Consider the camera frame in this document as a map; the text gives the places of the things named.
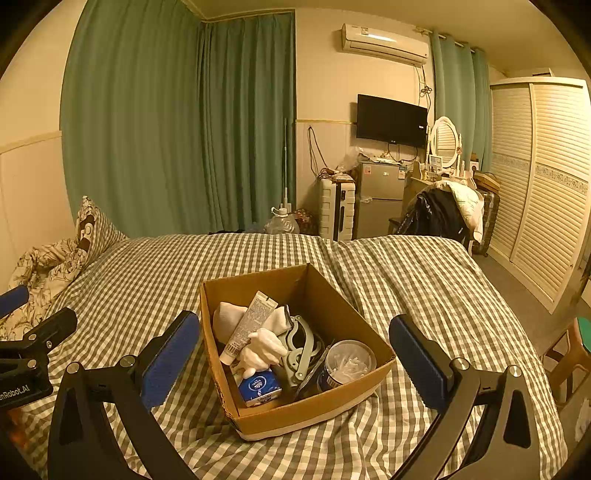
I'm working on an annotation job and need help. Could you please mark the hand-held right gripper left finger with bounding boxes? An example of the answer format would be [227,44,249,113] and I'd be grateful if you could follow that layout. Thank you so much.
[47,310,200,480]

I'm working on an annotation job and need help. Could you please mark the brown suitcase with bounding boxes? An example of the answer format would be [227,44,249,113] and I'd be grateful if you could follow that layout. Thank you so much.
[471,187,502,257]

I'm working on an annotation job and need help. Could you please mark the blue white tissue packet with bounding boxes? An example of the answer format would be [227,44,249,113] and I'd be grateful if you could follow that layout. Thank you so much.
[238,369,283,408]

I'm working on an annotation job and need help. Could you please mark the narrow green curtain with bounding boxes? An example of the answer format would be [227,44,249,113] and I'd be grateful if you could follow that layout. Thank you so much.
[429,32,492,174]

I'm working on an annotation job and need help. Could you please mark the cardboard box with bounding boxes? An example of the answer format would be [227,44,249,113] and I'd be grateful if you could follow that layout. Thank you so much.
[198,263,397,441]

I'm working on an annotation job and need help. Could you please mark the black wall television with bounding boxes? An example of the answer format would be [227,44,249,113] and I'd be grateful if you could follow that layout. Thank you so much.
[356,93,428,149]

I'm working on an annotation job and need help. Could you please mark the clear cotton swab jar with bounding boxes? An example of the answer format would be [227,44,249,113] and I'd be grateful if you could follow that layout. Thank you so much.
[316,340,377,393]

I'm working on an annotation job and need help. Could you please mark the wall cables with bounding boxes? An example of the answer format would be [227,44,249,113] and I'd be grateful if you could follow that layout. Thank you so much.
[307,124,331,176]

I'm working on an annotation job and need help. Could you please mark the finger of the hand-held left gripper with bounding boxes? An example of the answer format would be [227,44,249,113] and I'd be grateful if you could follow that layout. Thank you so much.
[0,285,31,320]
[0,307,78,361]

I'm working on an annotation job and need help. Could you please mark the white dressing table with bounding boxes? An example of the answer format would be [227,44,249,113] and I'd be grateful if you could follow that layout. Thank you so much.
[404,161,481,213]

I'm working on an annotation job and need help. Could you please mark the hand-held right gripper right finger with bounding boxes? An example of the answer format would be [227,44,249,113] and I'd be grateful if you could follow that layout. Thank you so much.
[389,315,541,480]

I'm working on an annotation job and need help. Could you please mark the white air conditioner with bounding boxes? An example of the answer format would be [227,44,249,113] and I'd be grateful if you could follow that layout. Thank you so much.
[341,23,430,69]

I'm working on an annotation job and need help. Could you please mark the checked bed sheet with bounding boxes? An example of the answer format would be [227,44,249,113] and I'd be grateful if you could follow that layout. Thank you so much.
[14,233,568,480]

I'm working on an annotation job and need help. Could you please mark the white louvred wardrobe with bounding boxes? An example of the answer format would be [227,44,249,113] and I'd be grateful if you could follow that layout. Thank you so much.
[489,76,591,315]

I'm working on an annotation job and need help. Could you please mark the wide green curtain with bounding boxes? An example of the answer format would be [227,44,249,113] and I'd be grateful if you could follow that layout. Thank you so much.
[60,0,206,238]

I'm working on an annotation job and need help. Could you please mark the silver small fridge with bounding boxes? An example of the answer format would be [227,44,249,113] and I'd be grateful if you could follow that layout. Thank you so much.
[353,161,407,241]

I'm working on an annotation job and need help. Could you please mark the white suitcase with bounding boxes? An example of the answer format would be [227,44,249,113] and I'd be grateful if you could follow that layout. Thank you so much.
[318,178,357,241]

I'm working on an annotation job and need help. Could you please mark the green clip hanger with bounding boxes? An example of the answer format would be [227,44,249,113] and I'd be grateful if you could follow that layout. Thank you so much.
[277,314,335,388]

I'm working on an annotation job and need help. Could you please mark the floral quilt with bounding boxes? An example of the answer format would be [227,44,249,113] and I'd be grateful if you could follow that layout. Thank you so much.
[0,237,88,337]

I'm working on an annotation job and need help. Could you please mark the white padded jacket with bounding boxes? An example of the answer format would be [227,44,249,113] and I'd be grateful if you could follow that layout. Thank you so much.
[434,180,485,241]

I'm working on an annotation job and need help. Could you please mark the oval vanity mirror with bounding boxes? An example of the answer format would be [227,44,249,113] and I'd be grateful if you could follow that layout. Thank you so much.
[429,115,462,169]

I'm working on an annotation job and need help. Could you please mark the black jacket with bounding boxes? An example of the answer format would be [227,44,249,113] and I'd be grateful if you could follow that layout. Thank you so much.
[397,188,469,243]

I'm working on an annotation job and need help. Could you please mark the white mop pole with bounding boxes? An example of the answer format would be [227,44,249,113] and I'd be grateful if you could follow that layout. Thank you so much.
[281,117,291,213]

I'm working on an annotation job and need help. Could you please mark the white toothpaste tube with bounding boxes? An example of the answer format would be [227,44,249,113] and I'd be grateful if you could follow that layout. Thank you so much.
[219,290,279,365]

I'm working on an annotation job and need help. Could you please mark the wooden stool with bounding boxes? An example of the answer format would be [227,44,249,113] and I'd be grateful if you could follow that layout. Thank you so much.
[540,318,591,407]

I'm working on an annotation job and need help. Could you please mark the patterned pillow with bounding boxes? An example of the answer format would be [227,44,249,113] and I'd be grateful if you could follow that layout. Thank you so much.
[75,196,130,264]

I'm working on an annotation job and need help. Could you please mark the green curtain beside pole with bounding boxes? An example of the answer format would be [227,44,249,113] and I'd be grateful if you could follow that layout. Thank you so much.
[198,11,296,234]

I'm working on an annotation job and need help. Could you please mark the clear water jug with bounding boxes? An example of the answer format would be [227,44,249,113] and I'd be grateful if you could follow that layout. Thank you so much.
[264,207,301,235]

